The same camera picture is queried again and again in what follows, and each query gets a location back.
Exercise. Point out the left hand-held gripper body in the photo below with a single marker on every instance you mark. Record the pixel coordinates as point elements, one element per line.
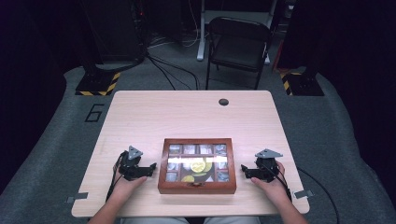
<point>130,168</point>

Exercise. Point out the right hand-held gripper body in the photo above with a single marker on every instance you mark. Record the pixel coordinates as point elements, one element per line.
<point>267,169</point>

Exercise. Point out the wooden box with glass lid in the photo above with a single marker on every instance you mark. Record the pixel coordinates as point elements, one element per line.
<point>196,188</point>

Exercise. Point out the person's left hand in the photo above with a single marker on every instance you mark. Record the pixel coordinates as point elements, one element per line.
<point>126,188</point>

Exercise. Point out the person's right hand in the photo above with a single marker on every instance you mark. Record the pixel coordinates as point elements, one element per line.
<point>277,189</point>

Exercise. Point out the silver foil capsule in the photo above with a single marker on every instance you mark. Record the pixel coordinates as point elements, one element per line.
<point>171,177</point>
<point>173,166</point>
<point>223,176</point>
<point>175,149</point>
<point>222,165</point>
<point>220,149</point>

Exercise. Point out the white capsule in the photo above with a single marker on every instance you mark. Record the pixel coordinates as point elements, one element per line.
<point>186,167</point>
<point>209,179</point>
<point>205,149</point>
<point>189,149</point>

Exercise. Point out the grey tape strip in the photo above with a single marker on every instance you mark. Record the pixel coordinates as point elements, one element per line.
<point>77,197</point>
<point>303,194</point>

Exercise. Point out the person's grey pants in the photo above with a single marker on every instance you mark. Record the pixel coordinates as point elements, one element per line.
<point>149,221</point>

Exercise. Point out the black table grommet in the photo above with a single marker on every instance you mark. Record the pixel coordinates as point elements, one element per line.
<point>223,102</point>

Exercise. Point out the black stand with striped base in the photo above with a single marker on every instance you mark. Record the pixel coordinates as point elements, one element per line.
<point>98,82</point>
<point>303,84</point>

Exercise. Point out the black folding chair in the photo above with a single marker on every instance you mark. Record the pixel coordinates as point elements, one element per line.
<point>238,51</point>

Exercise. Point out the black computer cabinet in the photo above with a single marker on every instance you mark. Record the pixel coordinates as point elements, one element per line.
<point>118,31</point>

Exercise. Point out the white desk frame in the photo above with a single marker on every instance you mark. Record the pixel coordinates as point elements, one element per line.
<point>201,37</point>

